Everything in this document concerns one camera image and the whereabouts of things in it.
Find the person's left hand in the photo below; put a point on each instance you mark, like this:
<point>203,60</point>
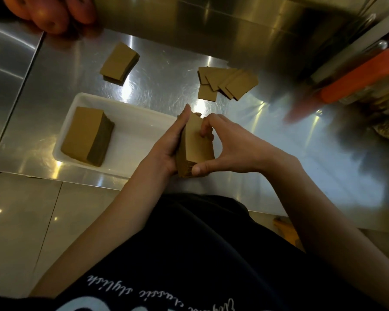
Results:
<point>163,148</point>

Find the person's right hand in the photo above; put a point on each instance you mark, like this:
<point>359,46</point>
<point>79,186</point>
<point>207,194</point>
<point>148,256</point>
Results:
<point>243,152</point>

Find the person's right thumb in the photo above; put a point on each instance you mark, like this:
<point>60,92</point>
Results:
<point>210,166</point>

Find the person's left fingers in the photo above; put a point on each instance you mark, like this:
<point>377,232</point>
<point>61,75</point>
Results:
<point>181,123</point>

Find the person's left forearm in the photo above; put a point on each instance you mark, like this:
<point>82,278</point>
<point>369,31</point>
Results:
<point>110,223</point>

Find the person's right forearm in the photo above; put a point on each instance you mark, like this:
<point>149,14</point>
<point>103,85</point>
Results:
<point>327,229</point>

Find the white rectangular tray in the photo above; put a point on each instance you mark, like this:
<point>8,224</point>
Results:
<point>133,135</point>

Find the loose spread of brown sleeves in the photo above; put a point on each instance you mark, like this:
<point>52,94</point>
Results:
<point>228,81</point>

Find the thin stack of brown sleeves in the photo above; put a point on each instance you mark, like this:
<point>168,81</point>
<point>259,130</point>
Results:
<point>118,63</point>

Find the black printed shirt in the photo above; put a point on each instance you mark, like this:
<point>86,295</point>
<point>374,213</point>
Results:
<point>214,262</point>

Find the thick stack of brown sleeves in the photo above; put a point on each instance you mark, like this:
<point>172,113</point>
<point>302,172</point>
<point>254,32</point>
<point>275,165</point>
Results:
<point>84,134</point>

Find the metal shelf rail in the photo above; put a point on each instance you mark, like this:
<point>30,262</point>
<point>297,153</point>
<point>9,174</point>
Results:
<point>353,46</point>

